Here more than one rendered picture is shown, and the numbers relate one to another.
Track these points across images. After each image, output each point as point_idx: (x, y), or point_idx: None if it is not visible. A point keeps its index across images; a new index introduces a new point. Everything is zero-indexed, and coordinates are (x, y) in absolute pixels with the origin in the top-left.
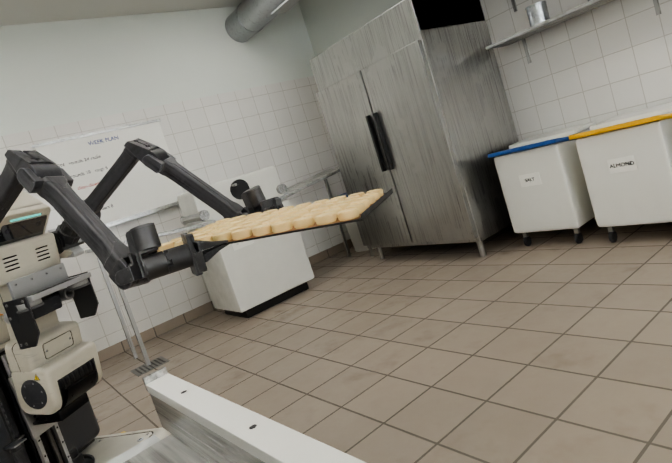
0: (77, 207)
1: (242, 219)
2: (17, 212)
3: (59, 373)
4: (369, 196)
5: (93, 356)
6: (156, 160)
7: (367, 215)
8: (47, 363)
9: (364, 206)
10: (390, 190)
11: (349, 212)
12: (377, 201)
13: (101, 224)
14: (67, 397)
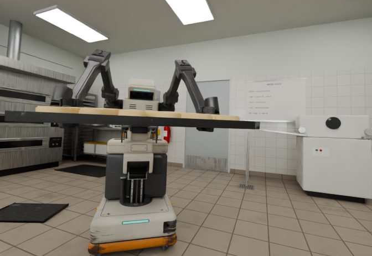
0: (82, 76)
1: (162, 111)
2: (137, 87)
3: (129, 158)
4: (168, 112)
5: (149, 160)
6: (178, 70)
7: (46, 121)
8: (129, 152)
9: (89, 113)
10: (243, 122)
11: (35, 107)
12: (138, 117)
13: (81, 85)
14: (129, 170)
